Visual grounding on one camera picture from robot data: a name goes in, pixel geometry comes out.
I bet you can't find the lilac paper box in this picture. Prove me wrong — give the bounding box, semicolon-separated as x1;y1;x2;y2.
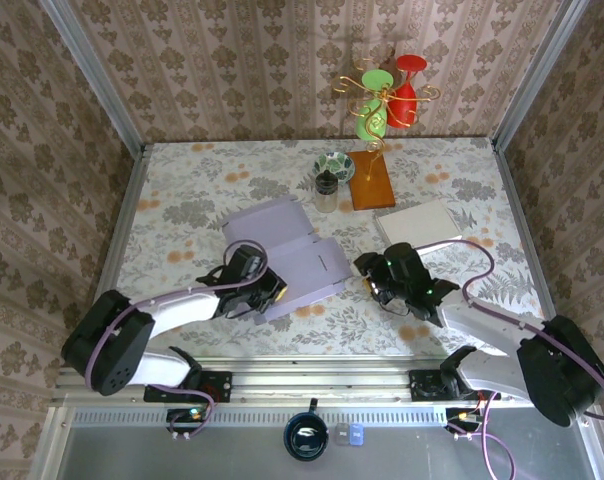
219;196;354;327

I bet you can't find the white paper box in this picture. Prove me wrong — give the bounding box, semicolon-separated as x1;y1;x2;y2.
373;198;464;250

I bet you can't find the orange wooden board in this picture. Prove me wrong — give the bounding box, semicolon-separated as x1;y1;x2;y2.
345;149;397;212

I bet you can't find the glass jar with black lid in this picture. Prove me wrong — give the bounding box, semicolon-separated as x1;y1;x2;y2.
313;169;340;215

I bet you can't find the green leaf pattern bowl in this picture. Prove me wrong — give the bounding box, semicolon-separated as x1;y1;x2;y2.
314;152;355;181

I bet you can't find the small circuit board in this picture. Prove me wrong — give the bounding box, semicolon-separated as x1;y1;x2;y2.
165;407;214;435
444;407;489;435

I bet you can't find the green plastic goblet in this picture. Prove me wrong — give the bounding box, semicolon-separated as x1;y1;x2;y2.
354;68;395;141

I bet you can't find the dark blue mug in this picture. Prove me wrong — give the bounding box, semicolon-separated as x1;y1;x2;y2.
282;398;330;462

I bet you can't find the red plastic goblet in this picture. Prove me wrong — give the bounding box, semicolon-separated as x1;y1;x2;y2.
384;53;429;129

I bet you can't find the grey metal shelf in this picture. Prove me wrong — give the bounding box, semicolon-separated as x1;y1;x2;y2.
29;405;603;480

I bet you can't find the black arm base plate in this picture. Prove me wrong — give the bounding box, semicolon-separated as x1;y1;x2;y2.
409;368;502;402
142;370;233;404

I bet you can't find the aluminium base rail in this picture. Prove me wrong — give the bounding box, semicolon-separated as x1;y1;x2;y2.
51;363;599;407

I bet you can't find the slotted grey cable duct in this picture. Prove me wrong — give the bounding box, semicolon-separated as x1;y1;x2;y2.
69;405;451;427

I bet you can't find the aluminium table side rail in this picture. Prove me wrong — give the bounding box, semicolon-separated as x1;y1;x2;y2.
75;144;151;369
491;139;571;362

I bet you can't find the gold wire glass stand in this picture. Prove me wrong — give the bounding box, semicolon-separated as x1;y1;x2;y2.
330;57;442;182

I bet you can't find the aluminium frame post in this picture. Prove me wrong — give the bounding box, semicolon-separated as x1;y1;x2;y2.
37;0;148;157
491;0;591;151

